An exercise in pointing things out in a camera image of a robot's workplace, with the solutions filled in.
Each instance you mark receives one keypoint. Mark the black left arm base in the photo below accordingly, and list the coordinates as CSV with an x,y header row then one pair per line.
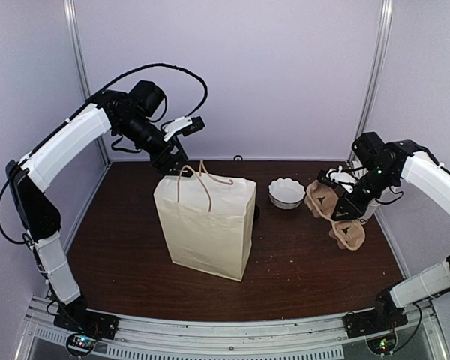
x,y
78,319

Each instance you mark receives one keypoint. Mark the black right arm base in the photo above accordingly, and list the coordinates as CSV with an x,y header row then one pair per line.
x,y
369,322

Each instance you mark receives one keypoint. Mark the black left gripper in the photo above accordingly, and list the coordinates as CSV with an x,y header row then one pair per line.
x,y
163,167

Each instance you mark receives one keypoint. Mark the black coffee lid on table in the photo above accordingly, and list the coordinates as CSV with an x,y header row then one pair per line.
x,y
256,212

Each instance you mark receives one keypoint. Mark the white scalloped bowl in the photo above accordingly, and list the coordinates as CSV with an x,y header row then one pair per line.
x,y
286,193

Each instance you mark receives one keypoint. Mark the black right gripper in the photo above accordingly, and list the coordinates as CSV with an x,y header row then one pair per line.
x,y
351,206

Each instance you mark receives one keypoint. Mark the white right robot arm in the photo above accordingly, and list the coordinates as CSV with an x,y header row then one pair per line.
x,y
387,165

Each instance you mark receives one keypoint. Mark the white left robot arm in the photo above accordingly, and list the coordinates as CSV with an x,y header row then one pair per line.
x,y
122,113

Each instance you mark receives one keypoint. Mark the brown paper bag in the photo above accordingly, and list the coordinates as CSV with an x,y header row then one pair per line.
x,y
207,220

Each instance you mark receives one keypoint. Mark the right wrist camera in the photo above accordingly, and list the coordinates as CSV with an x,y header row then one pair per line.
x,y
337,177

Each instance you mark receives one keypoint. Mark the paper cup holding straws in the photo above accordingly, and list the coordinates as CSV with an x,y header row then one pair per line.
x,y
373,205

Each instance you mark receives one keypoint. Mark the brown cardboard cup carrier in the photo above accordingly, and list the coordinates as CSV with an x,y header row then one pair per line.
x,y
321,200

